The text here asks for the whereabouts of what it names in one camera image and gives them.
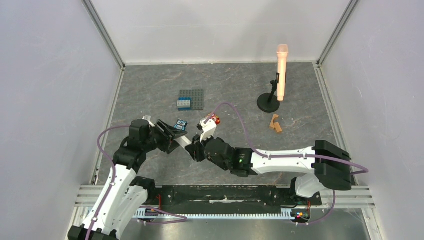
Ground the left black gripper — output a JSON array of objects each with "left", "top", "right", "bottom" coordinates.
[{"left": 142, "top": 119, "right": 187, "bottom": 154}]

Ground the white remote control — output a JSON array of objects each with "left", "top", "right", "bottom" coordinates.
[{"left": 175, "top": 136, "right": 192, "bottom": 149}]

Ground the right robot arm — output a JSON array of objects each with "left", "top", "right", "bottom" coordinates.
[{"left": 177, "top": 137, "right": 352, "bottom": 204}]

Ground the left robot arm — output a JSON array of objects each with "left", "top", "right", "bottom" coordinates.
[{"left": 67, "top": 119, "right": 187, "bottom": 240}]

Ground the blue owl toy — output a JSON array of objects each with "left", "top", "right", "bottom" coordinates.
[{"left": 173, "top": 119, "right": 188, "bottom": 131}]

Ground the red owl toy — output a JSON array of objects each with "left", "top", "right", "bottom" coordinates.
[{"left": 206, "top": 114, "right": 221, "bottom": 125}]

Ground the blue grey lego brick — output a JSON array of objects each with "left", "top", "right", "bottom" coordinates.
[{"left": 176, "top": 97, "right": 191, "bottom": 111}]

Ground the grey lego baseplate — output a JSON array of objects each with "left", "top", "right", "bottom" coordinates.
[{"left": 178, "top": 89, "right": 205, "bottom": 111}]

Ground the brown wooden block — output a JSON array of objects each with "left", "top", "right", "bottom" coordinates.
[
  {"left": 269, "top": 114, "right": 279, "bottom": 130},
  {"left": 273, "top": 122, "right": 283, "bottom": 134}
]

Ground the black microphone stand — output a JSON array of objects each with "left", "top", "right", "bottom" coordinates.
[{"left": 256, "top": 73, "right": 280, "bottom": 113}]

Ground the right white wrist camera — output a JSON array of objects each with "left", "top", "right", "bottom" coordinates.
[{"left": 196, "top": 118, "right": 217, "bottom": 142}]

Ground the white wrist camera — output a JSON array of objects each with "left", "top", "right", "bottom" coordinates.
[
  {"left": 196, "top": 118, "right": 217, "bottom": 142},
  {"left": 142, "top": 115, "right": 156, "bottom": 127}
]

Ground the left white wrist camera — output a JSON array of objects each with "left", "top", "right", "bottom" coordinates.
[{"left": 142, "top": 115, "right": 156, "bottom": 127}]

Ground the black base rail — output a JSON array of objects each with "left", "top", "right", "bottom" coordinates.
[{"left": 145, "top": 185, "right": 322, "bottom": 215}]

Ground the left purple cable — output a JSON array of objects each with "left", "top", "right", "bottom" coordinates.
[{"left": 84, "top": 125, "right": 133, "bottom": 240}]

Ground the purple cable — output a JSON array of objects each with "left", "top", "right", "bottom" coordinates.
[
  {"left": 203, "top": 101, "right": 370, "bottom": 175},
  {"left": 84, "top": 125, "right": 133, "bottom": 240}
]

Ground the white cable duct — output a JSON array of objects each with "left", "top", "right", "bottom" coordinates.
[{"left": 132, "top": 208, "right": 311, "bottom": 221}]

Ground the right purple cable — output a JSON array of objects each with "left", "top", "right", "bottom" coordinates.
[{"left": 203, "top": 101, "right": 370, "bottom": 175}]

